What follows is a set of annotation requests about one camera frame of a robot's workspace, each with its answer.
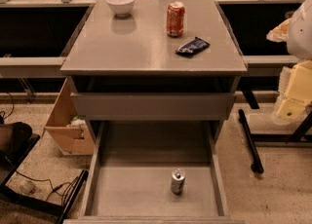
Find orange soda can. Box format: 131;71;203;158
167;1;185;37

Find silver redbull can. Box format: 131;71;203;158
171;168;185;195

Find grey right side rail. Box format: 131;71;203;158
243;56;298;77

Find blue snack bag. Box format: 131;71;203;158
175;37;210;56

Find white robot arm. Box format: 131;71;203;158
266;0;312;59

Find brown cardboard box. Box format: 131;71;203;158
45;80;95;155

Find black frame on floor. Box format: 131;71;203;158
0;133;90;224

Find closed top drawer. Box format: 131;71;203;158
71;93;235;121

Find grey left side rail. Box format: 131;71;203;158
0;57;65;78

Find dark bag on floor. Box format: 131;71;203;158
0;122;32;168

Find black floor cable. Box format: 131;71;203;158
14;169;81;206

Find grey drawer cabinet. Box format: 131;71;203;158
61;0;247;135

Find grey rail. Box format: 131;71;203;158
0;57;65;78
243;56;298;77

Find open middle drawer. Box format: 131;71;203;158
63;122;245;224

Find white ceramic bowl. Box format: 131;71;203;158
106;0;136;17

